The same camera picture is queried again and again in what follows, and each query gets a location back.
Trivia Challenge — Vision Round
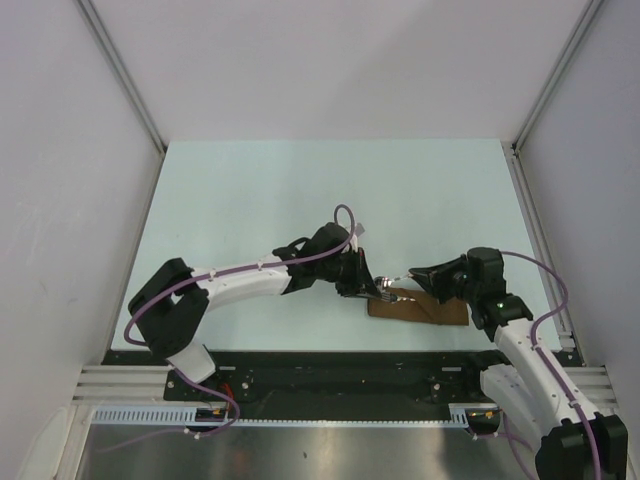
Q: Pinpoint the light blue cable duct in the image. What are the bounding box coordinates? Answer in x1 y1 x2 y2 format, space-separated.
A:
92 404 469 429

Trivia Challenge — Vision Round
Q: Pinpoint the spoon with wooden handle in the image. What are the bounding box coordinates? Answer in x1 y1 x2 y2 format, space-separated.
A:
374 273 412 291

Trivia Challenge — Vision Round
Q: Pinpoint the silver metal fork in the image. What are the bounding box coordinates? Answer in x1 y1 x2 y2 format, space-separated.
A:
381 291 414 304

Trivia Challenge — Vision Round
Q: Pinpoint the left aluminium frame post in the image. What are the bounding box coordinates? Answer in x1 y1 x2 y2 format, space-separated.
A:
73 0 168 158

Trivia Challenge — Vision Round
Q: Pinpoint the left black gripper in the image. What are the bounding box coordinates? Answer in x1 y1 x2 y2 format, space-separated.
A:
316 247 381 300

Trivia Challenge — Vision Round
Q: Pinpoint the right aluminium frame post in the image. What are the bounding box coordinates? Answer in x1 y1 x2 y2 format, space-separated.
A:
511 0 608 154

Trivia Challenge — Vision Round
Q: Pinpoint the brown cloth napkin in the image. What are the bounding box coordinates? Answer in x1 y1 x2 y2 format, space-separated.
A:
367 288 470 326

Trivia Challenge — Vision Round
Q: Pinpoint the aluminium rail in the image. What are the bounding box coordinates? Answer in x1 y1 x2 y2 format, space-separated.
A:
501 142 578 351
72 366 618 411

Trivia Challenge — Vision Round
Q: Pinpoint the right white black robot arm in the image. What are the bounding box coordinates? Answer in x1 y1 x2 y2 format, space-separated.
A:
409 247 629 479

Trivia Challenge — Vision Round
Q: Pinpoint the right side aluminium rail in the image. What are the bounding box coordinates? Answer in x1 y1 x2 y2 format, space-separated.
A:
501 142 578 351

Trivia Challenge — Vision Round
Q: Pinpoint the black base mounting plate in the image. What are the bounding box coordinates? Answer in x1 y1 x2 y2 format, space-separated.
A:
102 349 586 420

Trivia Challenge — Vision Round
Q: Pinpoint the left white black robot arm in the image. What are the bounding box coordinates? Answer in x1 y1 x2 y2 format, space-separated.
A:
128 222 388 400

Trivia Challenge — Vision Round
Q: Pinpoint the aluminium frame post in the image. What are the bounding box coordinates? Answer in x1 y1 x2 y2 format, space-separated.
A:
73 0 168 158
511 0 608 154

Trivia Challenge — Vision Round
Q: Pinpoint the front aluminium rail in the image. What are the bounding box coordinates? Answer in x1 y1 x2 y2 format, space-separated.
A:
72 366 618 411

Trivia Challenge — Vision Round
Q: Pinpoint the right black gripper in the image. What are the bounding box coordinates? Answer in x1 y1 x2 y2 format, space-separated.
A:
409 254 479 304

